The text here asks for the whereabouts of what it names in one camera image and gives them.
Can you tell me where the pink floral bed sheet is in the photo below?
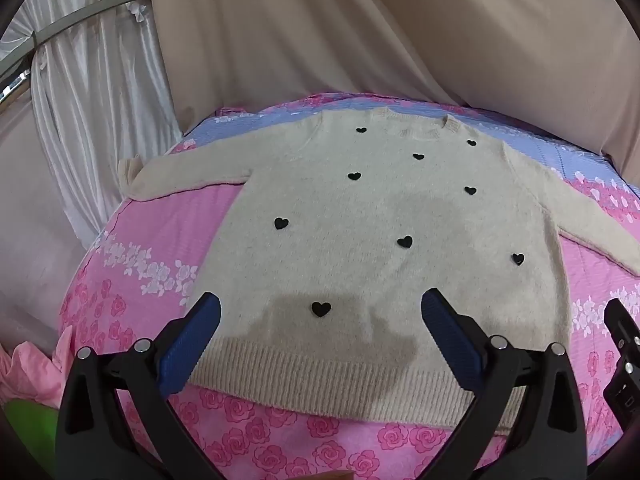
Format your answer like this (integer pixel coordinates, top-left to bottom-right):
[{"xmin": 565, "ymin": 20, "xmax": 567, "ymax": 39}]
[{"xmin": 60, "ymin": 107, "xmax": 639, "ymax": 479}]

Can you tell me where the pink crumpled cloth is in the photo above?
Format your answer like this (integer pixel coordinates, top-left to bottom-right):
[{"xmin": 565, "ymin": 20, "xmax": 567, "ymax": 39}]
[{"xmin": 0, "ymin": 326, "xmax": 74, "ymax": 408}]

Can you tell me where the white satin curtain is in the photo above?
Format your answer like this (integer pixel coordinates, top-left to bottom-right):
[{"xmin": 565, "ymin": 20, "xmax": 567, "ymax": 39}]
[{"xmin": 1, "ymin": 0, "xmax": 181, "ymax": 246}]

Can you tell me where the beige curtain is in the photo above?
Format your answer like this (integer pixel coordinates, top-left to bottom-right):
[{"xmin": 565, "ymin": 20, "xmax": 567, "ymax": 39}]
[{"xmin": 152, "ymin": 0, "xmax": 639, "ymax": 183}]

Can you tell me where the cream sweater with black hearts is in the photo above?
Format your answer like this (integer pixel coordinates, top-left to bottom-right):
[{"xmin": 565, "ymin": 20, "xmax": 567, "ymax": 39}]
[{"xmin": 118, "ymin": 108, "xmax": 639, "ymax": 426}]

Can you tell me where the green object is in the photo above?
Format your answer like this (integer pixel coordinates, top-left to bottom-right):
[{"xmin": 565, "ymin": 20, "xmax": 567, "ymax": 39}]
[{"xmin": 3, "ymin": 399, "xmax": 58, "ymax": 478}]

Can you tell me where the metal curtain rail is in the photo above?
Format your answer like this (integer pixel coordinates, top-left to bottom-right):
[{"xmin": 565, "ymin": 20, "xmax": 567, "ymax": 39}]
[{"xmin": 1, "ymin": 0, "xmax": 136, "ymax": 84}]

